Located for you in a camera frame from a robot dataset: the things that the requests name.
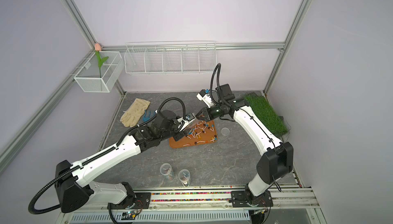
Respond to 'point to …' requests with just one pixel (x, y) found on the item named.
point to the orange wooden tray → (203, 132)
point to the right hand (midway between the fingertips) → (196, 116)
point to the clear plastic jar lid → (225, 131)
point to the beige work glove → (132, 115)
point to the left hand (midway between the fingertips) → (186, 124)
